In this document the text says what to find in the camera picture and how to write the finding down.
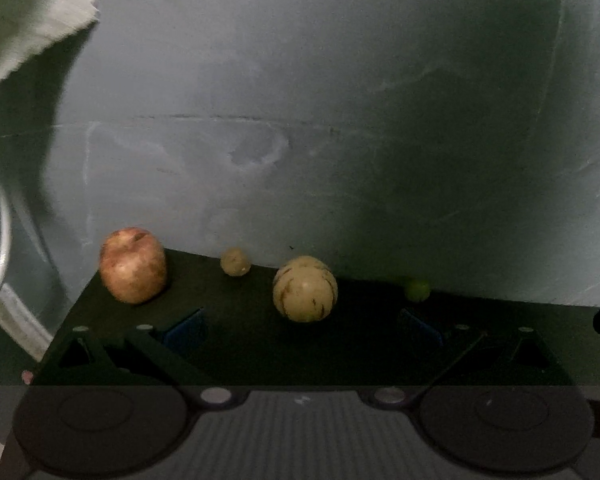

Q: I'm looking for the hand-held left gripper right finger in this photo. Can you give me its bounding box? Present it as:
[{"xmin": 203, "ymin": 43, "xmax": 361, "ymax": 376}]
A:
[{"xmin": 367, "ymin": 308, "xmax": 578, "ymax": 406}]

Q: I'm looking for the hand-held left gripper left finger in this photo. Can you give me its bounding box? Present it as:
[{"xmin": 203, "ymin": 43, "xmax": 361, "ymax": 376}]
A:
[{"xmin": 32, "ymin": 308, "xmax": 234, "ymax": 406}]

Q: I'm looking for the pale striped melon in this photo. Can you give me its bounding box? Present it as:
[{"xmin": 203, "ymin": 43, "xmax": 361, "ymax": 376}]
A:
[{"xmin": 272, "ymin": 255, "xmax": 339, "ymax": 323}]

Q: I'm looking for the green grape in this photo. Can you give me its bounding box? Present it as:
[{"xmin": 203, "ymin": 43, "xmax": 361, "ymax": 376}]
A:
[{"xmin": 405, "ymin": 279, "xmax": 431, "ymax": 303}]

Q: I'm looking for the red apple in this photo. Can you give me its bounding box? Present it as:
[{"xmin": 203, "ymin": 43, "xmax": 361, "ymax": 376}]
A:
[{"xmin": 98, "ymin": 227, "xmax": 168, "ymax": 305}]

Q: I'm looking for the small tan round fruit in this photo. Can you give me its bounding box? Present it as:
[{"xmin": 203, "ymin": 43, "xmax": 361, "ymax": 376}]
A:
[{"xmin": 220, "ymin": 247, "xmax": 252, "ymax": 277}]

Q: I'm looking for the white hanging cloth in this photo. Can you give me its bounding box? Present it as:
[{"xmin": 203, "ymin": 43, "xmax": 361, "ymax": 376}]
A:
[{"xmin": 0, "ymin": 0, "xmax": 100, "ymax": 97}]

